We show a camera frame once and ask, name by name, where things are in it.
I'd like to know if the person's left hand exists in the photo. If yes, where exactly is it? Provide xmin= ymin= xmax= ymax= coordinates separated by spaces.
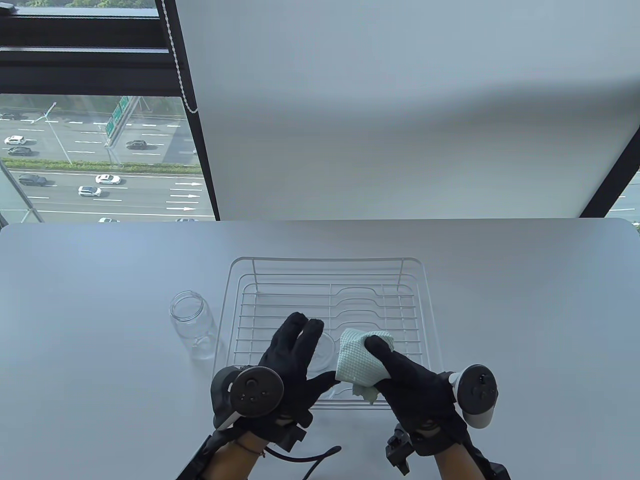
xmin=235 ymin=312 xmax=341 ymax=437

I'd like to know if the person's right hand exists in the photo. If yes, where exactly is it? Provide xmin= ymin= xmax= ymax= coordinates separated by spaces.
xmin=363 ymin=335 xmax=471 ymax=456

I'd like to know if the clear glass water cup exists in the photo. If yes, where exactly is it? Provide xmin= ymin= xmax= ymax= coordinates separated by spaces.
xmin=307 ymin=330 xmax=352 ymax=401
xmin=169 ymin=290 xmax=221 ymax=362

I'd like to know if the green fish scale cleaning cloth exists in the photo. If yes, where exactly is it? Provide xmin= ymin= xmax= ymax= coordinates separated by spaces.
xmin=335 ymin=328 xmax=398 ymax=406

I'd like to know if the person's left forearm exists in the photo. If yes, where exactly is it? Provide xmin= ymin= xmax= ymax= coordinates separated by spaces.
xmin=202 ymin=432 xmax=267 ymax=480

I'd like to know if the person's right forearm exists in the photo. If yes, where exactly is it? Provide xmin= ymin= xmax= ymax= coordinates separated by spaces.
xmin=435 ymin=445 xmax=482 ymax=480

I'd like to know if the black grey tracking controller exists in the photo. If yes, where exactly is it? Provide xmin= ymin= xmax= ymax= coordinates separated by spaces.
xmin=210 ymin=365 xmax=285 ymax=432
xmin=448 ymin=363 xmax=500 ymax=430

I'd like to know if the white roller blind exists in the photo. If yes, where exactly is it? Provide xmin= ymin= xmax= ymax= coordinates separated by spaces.
xmin=172 ymin=0 xmax=640 ymax=221

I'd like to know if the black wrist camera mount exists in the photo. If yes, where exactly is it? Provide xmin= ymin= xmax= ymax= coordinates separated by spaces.
xmin=385 ymin=422 xmax=512 ymax=480
xmin=175 ymin=415 xmax=314 ymax=480

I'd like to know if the black cable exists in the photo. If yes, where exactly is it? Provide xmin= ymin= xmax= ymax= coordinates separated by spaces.
xmin=262 ymin=445 xmax=344 ymax=480

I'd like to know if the white wire dish rack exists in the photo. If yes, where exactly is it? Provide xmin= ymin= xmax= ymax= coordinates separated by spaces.
xmin=212 ymin=256 xmax=446 ymax=412

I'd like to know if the black slanted window post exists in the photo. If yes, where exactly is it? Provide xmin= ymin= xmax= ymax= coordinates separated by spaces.
xmin=580 ymin=142 xmax=640 ymax=219

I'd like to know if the white bead blind chain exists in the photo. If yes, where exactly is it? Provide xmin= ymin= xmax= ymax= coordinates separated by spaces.
xmin=161 ymin=0 xmax=200 ymax=114

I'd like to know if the black window frame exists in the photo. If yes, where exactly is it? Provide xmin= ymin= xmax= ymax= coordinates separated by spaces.
xmin=0 ymin=0 xmax=222 ymax=224

